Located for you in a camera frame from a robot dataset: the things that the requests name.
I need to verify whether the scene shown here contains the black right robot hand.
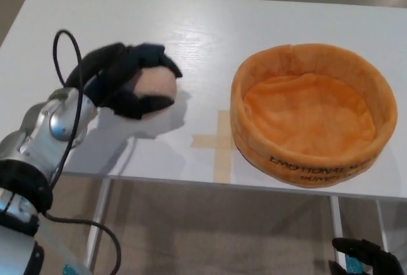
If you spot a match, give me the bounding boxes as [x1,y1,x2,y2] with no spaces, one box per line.
[328,237,404,275]

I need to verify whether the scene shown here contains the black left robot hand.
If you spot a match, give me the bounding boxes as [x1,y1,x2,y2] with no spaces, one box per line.
[64,42,184,121]

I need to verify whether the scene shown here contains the pink round plush toy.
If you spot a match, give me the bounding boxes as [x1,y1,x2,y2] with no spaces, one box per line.
[131,67,178,120]

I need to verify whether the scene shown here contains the orange plush round plate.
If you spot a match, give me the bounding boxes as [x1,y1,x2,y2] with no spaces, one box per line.
[230,43,399,190]

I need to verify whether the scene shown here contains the white straight table leg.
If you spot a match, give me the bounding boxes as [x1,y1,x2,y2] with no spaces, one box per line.
[328,195,347,241]
[375,199,391,251]

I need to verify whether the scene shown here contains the short beige tape strip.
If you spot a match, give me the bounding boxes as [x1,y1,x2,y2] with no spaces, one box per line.
[191,133,238,150]

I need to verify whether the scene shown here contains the long beige tape strip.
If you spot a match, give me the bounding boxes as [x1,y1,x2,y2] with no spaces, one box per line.
[213,109,237,182]

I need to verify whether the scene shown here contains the white slanted table leg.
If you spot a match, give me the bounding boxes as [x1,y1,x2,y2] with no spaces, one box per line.
[85,179,114,267]

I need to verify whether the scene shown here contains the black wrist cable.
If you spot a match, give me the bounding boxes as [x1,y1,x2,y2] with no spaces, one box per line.
[52,29,122,275]

